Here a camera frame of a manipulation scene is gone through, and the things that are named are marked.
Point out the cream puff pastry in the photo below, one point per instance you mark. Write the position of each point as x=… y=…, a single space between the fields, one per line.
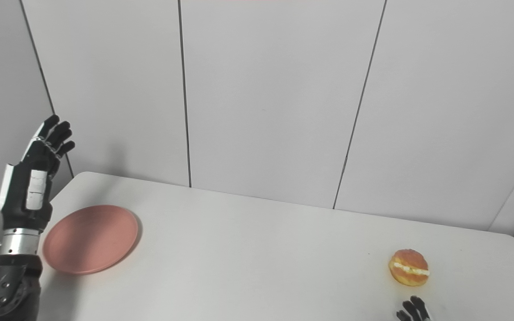
x=409 y=267

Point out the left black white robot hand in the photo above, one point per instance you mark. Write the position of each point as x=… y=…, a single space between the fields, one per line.
x=31 y=183

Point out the pink round plate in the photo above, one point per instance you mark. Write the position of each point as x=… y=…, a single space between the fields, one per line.
x=90 y=239

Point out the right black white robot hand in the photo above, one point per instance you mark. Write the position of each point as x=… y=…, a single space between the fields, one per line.
x=414 y=310

